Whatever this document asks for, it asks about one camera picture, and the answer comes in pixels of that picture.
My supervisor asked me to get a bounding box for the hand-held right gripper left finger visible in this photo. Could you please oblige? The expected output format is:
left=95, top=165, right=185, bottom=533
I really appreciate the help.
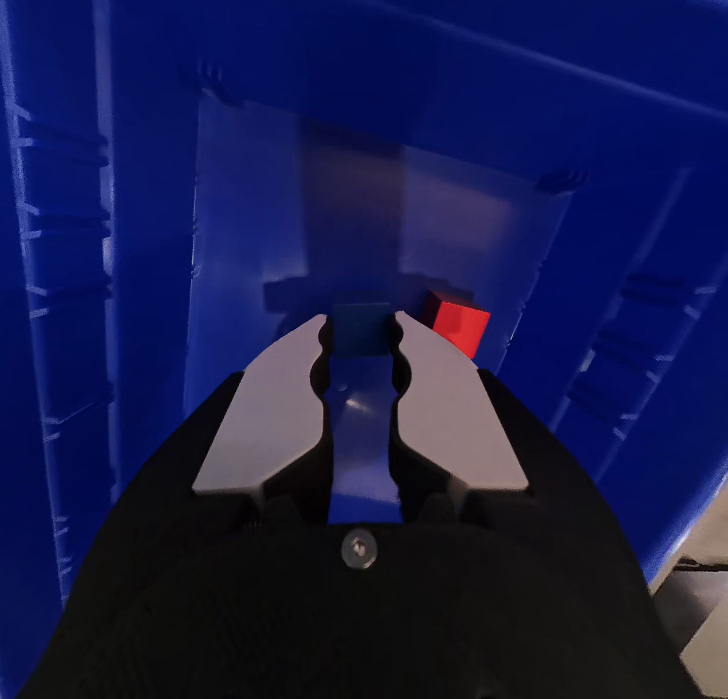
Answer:
left=192, top=314, right=333, bottom=494

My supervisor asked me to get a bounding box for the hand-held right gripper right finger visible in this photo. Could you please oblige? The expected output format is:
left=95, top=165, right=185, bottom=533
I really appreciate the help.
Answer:
left=389, top=311, right=530, bottom=492

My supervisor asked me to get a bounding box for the red wooden cube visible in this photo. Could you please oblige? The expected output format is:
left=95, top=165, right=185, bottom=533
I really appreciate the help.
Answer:
left=421, top=291, right=491, bottom=360

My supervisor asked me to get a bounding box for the blue wooden cube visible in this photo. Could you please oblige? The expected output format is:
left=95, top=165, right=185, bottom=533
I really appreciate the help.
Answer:
left=333, top=303, right=393, bottom=357

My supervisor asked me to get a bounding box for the blue plastic bin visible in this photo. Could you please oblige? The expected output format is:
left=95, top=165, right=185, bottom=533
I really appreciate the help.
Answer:
left=0, top=0, right=728, bottom=614

